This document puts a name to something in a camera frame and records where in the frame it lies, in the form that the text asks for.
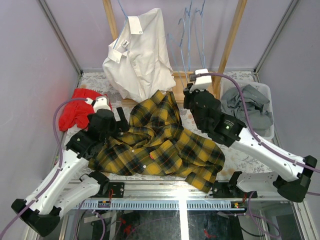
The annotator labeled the white shirt on left hanger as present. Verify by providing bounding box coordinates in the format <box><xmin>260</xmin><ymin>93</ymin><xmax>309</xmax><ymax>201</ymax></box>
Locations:
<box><xmin>102</xmin><ymin>8</ymin><xmax>176</xmax><ymax>103</ymax></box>

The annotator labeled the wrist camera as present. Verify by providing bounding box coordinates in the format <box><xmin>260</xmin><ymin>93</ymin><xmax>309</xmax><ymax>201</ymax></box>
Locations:
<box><xmin>85</xmin><ymin>95</ymin><xmax>112</xmax><ymax>113</ymax></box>
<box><xmin>183</xmin><ymin>68</ymin><xmax>212</xmax><ymax>95</ymax></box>

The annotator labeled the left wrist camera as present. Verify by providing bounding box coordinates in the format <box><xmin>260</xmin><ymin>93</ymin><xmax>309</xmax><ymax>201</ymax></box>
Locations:
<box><xmin>85</xmin><ymin>95</ymin><xmax>112</xmax><ymax>113</ymax></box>

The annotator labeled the white plastic basket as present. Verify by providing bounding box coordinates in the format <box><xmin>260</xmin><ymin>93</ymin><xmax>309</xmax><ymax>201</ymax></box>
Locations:
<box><xmin>219</xmin><ymin>79</ymin><xmax>275</xmax><ymax>140</ymax></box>

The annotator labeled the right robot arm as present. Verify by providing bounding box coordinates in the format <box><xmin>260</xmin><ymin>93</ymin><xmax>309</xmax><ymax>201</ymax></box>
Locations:
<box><xmin>183</xmin><ymin>86</ymin><xmax>318</xmax><ymax>203</ymax></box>

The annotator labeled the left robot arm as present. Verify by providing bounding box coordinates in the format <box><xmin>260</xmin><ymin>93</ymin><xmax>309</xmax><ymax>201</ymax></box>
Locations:
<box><xmin>11</xmin><ymin>107</ymin><xmax>129</xmax><ymax>237</ymax></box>

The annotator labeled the wooden clothes rack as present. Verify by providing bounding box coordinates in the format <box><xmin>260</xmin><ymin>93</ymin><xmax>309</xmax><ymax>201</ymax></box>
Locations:
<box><xmin>102</xmin><ymin>0</ymin><xmax>247</xmax><ymax>99</ymax></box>

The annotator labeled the red cloth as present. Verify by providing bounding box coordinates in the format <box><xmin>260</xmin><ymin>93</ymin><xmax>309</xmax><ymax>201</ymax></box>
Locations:
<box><xmin>58</xmin><ymin>88</ymin><xmax>108</xmax><ymax>132</ymax></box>

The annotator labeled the yellow plaid shirt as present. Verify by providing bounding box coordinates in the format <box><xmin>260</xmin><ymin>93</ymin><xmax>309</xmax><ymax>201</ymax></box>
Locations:
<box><xmin>88</xmin><ymin>91</ymin><xmax>225</xmax><ymax>193</ymax></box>

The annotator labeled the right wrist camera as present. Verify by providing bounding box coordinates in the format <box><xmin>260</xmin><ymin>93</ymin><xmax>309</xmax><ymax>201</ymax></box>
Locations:
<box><xmin>183</xmin><ymin>68</ymin><xmax>212</xmax><ymax>95</ymax></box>

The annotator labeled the blue wire hanger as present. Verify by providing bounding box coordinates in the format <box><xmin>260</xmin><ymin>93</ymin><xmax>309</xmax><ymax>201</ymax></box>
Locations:
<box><xmin>194</xmin><ymin>0</ymin><xmax>207</xmax><ymax>69</ymax></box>

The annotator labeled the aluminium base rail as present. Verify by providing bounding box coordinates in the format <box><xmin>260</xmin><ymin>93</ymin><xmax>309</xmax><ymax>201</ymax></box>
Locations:
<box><xmin>37</xmin><ymin>179</ymin><xmax>276</xmax><ymax>211</ymax></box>

